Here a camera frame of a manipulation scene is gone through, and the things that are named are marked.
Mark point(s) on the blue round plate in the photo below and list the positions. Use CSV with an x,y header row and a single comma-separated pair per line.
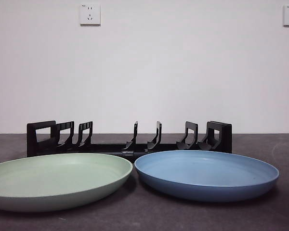
x,y
207,175

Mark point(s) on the black plastic plate rack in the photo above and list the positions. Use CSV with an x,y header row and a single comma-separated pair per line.
x,y
103,147

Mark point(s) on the green round plate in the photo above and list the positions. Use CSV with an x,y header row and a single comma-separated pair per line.
x,y
57,178

